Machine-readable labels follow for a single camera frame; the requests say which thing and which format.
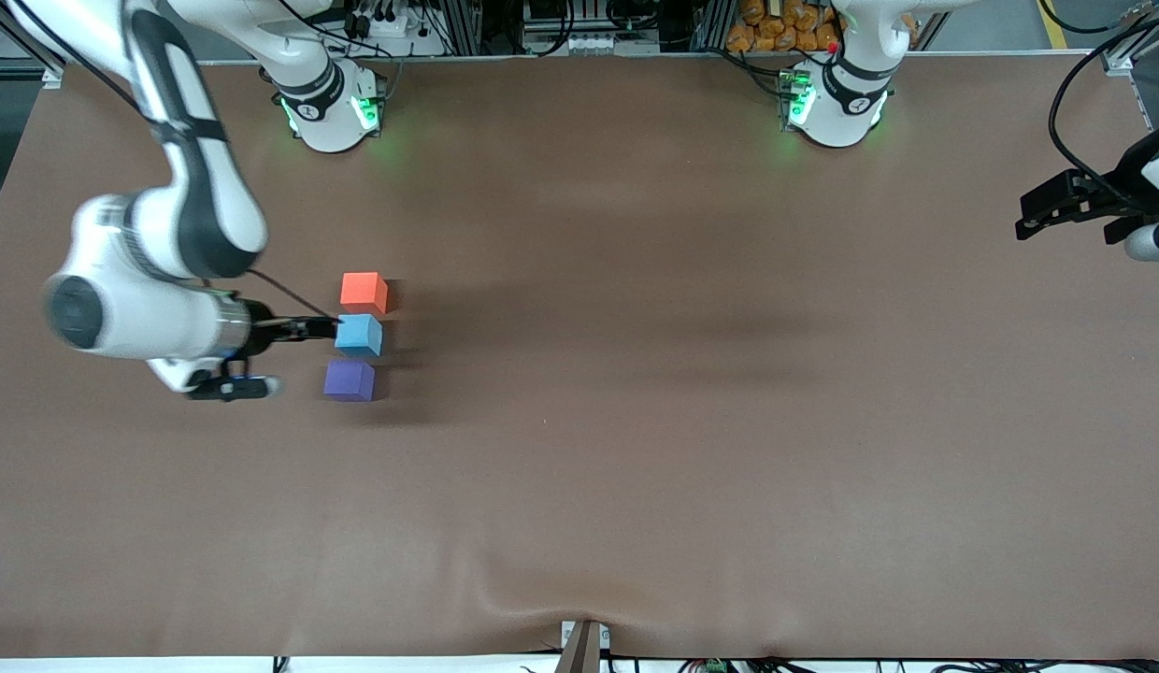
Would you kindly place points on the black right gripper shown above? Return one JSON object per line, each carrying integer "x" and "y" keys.
{"x": 258, "y": 337}

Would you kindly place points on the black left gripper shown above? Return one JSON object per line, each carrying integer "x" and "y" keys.
{"x": 1110, "y": 192}

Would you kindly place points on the blue foam block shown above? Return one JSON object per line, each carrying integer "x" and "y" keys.
{"x": 359, "y": 336}

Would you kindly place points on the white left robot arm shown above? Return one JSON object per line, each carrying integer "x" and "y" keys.
{"x": 837, "y": 117}

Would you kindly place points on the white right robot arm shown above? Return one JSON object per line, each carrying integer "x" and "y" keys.
{"x": 112, "y": 243}

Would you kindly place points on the purple foam block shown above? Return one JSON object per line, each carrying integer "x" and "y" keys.
{"x": 348, "y": 380}

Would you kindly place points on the orange foam block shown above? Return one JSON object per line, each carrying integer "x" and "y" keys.
{"x": 363, "y": 293}

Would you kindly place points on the white terminal block device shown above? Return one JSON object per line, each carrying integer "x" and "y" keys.
{"x": 589, "y": 44}

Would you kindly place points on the brown table cover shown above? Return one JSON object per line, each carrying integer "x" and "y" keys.
{"x": 579, "y": 467}

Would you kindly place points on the white power strip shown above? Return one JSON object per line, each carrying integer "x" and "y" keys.
{"x": 397, "y": 26}

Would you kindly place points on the orange netted objects pile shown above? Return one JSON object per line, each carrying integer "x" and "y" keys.
{"x": 776, "y": 28}

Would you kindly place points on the aluminium frame profile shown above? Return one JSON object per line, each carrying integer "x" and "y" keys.
{"x": 1136, "y": 42}
{"x": 465, "y": 28}

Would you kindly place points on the table edge clamp bracket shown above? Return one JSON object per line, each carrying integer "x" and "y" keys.
{"x": 581, "y": 647}

